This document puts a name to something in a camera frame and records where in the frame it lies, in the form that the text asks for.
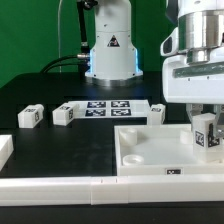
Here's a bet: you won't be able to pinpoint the white square tabletop part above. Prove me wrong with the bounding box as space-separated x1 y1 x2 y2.
114 124 224 176

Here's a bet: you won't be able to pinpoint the white thin cable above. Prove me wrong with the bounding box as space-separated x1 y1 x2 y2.
57 0 63 74

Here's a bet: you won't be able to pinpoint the white sheet with markers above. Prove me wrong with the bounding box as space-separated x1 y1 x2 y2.
70 100 150 119

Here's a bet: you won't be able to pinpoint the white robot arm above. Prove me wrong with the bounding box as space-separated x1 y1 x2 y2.
77 0 224 138

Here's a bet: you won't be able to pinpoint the white left obstacle wall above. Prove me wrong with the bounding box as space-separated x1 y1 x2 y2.
0 135 14 171

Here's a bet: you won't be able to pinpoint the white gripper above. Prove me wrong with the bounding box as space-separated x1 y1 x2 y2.
160 28 224 138

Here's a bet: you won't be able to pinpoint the black cables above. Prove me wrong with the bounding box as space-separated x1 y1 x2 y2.
40 52 92 74

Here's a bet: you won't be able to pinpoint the white obstacle wall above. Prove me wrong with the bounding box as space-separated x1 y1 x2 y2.
0 135 14 171
0 174 224 206

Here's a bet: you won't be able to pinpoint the white front obstacle wall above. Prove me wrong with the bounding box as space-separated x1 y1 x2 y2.
0 174 224 206

